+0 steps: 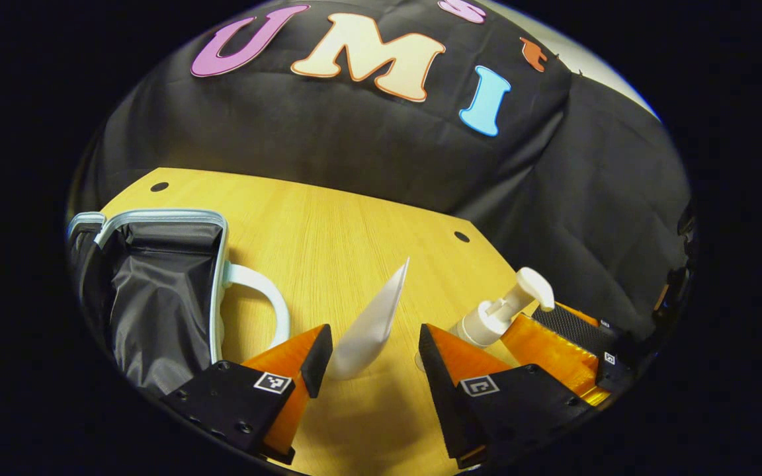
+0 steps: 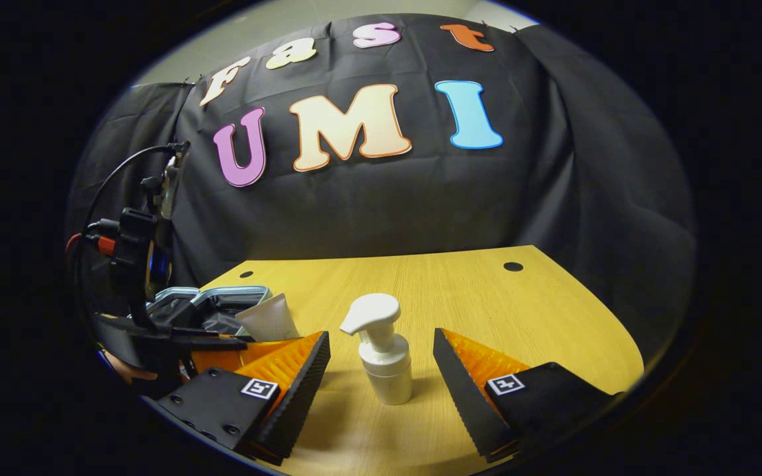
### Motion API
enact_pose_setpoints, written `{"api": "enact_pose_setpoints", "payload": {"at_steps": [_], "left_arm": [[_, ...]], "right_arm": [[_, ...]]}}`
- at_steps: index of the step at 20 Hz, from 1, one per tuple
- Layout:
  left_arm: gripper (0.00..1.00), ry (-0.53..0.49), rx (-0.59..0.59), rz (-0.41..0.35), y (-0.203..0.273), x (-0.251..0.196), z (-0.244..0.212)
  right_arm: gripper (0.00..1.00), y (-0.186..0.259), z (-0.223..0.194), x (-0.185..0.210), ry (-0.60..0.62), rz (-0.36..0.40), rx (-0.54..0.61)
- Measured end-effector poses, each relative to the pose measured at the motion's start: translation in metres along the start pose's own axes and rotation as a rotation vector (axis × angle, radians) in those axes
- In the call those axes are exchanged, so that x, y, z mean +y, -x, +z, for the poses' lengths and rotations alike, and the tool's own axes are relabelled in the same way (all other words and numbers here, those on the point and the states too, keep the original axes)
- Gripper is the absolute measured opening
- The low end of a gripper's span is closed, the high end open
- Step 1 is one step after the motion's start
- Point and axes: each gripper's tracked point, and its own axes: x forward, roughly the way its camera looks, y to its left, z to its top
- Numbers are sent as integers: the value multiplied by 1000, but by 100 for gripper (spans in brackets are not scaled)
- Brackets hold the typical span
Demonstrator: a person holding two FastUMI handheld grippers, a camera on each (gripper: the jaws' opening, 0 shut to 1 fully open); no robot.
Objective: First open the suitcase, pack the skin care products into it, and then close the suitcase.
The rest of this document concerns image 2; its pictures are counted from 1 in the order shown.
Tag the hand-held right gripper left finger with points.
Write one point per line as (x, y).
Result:
(298, 396)

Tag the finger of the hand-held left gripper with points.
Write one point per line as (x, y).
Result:
(222, 357)

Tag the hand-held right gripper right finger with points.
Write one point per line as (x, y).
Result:
(470, 403)

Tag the light blue suitcase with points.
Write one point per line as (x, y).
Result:
(222, 307)

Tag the white cream tube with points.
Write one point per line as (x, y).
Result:
(268, 320)

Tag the white pump bottle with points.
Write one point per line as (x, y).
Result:
(387, 370)

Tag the black backdrop cloth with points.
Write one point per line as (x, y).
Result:
(387, 205)

